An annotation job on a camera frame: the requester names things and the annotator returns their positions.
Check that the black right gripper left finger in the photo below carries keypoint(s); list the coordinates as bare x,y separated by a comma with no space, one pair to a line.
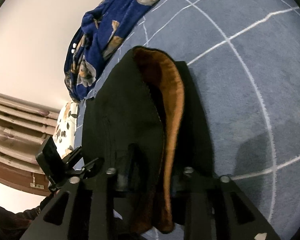
83,209

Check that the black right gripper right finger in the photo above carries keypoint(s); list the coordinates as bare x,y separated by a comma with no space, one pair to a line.
218,209

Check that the black pants with orange lining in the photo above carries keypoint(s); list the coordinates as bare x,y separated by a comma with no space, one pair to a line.
147,122

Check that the white floral pillow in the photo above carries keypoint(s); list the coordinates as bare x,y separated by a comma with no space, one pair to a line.
64,135

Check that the beige pleated curtain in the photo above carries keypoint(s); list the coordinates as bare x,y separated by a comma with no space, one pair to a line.
24,126

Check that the blue grid-pattern bed sheet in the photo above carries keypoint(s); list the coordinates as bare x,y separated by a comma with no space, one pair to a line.
244,57

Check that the dark blue dog-print blanket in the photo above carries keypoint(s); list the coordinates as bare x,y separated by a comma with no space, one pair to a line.
101,33

